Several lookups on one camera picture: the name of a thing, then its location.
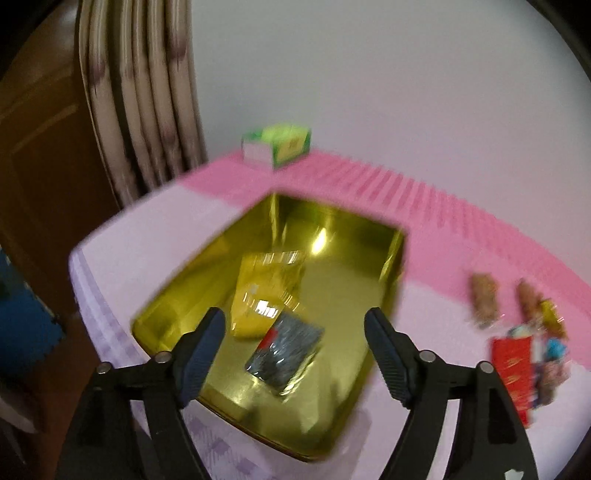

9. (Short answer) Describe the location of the black and red packet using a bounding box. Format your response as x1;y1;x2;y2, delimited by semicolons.
245;310;325;395

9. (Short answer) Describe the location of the yellow snack packet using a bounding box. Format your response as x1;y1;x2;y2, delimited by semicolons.
230;250;307;339

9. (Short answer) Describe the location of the clear wrapped brown snack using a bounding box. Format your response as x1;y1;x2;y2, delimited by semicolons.
469;272;500;328

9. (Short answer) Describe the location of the pink checkered tablecloth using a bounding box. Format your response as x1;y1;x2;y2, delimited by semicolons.
69;153;590;479

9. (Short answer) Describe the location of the red snack packet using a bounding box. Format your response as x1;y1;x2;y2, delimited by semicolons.
491;336;534;428

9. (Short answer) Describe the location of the gold tin box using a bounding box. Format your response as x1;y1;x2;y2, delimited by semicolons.
131;192;406;461

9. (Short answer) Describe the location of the orange wrapped snack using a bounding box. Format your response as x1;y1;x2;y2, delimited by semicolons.
516;279;568;340

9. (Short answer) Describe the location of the blue foam mat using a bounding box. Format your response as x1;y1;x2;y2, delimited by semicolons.
0;251;63;366

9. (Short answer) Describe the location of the brown wooden door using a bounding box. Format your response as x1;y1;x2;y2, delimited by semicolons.
1;1;119;317

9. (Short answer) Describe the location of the green tissue box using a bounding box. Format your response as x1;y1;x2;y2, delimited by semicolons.
242;124;311;170

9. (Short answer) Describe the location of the striped curtain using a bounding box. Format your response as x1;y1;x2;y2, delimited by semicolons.
77;0;207;208

